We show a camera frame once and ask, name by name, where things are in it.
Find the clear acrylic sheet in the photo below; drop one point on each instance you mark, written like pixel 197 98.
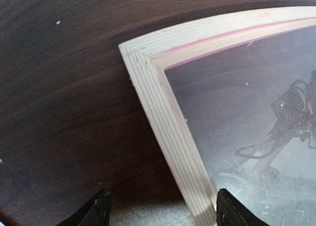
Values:
pixel 251 110

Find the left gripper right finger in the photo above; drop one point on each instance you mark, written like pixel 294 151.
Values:
pixel 231 212

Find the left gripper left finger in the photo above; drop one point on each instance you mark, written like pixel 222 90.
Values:
pixel 95 212

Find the pink wooden picture frame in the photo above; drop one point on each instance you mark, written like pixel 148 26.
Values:
pixel 147 57

